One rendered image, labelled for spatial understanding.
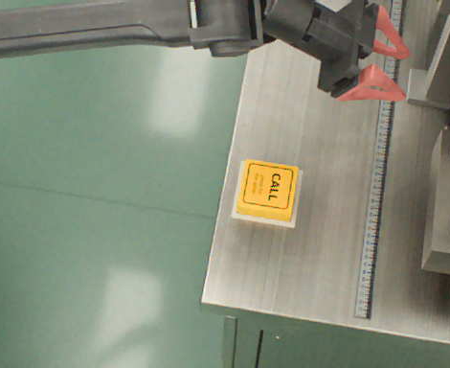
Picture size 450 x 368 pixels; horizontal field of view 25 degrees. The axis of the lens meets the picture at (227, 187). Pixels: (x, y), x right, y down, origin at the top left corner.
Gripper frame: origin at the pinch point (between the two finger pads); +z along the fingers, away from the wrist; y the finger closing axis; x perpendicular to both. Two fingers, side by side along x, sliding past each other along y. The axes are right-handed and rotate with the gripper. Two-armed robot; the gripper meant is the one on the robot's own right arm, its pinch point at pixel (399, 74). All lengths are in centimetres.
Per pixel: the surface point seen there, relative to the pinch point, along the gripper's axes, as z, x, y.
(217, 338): 37, -102, 2
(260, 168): -5.5, -19.8, 7.9
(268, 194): -4.2, -19.0, 11.3
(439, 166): 7.2, 0.0, 9.4
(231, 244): -6.1, -22.9, 18.1
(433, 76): 10.0, -6.2, -7.6
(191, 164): 25, -109, -38
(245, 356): 7.1, -37.7, 26.2
